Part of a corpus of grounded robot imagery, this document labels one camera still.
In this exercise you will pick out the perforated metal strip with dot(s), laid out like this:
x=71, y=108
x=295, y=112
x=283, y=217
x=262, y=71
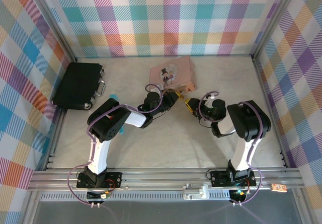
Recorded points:
x=151, y=196

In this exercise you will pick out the silver metal bracket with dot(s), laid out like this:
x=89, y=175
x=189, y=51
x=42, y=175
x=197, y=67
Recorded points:
x=196, y=192

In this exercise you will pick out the pink tin box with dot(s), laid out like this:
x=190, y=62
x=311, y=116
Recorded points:
x=171, y=73

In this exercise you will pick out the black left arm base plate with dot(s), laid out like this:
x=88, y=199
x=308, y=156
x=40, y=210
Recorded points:
x=113, y=178

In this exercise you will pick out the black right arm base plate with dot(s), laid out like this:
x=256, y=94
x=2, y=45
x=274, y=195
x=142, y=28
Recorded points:
x=219, y=178

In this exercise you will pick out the teal plastic object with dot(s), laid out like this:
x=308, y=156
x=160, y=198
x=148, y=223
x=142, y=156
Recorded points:
x=122, y=131

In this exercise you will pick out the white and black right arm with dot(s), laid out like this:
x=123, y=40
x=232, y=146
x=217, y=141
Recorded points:
x=241, y=156

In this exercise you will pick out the aluminium side rail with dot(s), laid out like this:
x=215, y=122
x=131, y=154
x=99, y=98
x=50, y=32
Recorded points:
x=54, y=138

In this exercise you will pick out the aluminium frame post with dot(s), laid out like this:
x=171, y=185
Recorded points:
x=54, y=20
x=273, y=17

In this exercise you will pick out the aluminium cross rail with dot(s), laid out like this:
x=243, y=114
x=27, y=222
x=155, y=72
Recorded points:
x=163, y=177

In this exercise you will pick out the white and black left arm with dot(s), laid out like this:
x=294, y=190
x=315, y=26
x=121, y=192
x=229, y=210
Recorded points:
x=100, y=156

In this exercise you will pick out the orange tag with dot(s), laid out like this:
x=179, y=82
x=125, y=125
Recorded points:
x=279, y=187

